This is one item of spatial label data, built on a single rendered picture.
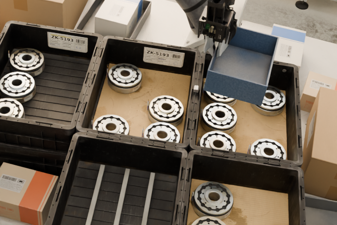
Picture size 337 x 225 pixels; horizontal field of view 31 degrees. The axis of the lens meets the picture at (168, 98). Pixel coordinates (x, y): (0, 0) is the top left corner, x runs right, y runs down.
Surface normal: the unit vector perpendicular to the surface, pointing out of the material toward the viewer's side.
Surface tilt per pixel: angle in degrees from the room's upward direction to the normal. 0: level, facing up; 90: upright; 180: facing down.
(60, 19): 90
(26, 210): 90
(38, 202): 0
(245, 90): 90
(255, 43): 90
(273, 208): 0
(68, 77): 0
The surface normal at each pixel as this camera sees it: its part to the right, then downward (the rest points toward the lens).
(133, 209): 0.10, -0.70
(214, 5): -0.29, 0.66
